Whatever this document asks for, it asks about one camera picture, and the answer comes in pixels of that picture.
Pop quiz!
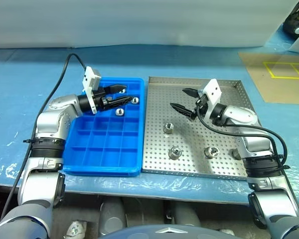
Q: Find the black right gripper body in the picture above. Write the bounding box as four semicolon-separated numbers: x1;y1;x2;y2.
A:
190;95;210;120

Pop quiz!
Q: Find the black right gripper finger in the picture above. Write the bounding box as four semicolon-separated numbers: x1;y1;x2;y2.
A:
181;88;202;99
169;102;197;121

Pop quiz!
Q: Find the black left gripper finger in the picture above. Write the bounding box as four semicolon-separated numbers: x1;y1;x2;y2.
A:
103;84;127;94
106;96;134;109

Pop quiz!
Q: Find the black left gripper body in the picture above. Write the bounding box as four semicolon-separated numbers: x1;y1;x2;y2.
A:
94;86;113;112

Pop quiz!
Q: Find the blue compartment tray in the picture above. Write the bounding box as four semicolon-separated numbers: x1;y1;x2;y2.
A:
62;76;145;178

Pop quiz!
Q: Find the perforated metal tray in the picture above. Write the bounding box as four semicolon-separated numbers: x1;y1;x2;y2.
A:
141;76;255;180

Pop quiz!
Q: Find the brown cardboard sheet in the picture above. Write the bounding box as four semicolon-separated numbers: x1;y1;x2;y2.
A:
238;51;299;105

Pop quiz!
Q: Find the white foam backdrop sheet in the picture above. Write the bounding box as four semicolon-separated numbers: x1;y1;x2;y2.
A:
0;0;299;49

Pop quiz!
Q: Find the yellow tape marking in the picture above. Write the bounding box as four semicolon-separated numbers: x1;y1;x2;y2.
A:
263;61;299;80

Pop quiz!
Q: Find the grey rounded housing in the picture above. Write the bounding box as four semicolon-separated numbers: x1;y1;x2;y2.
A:
173;201;203;228
99;199;127;235

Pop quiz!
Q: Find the black device with yellow part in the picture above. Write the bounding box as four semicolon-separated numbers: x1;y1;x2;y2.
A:
282;0;299;35

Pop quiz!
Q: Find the grey robot torso cover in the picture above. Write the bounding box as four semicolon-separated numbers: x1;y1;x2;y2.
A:
104;224;207;239

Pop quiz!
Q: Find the white crumpled bag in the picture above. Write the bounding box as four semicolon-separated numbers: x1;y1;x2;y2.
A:
218;228;237;238
66;220;88;239

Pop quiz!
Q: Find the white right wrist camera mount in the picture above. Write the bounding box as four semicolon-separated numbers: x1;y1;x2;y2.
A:
200;78;223;121

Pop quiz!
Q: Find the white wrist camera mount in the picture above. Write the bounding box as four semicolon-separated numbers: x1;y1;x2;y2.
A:
200;78;223;121
81;66;102;115

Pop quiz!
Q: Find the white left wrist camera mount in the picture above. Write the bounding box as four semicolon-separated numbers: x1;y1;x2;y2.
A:
81;66;102;115

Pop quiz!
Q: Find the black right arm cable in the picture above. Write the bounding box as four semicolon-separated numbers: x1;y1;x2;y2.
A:
194;106;291;172

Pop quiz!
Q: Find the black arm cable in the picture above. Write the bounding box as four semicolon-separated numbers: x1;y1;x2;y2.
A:
194;106;291;172
0;53;88;221

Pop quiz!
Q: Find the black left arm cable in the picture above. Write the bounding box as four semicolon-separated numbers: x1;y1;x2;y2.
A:
0;53;88;221

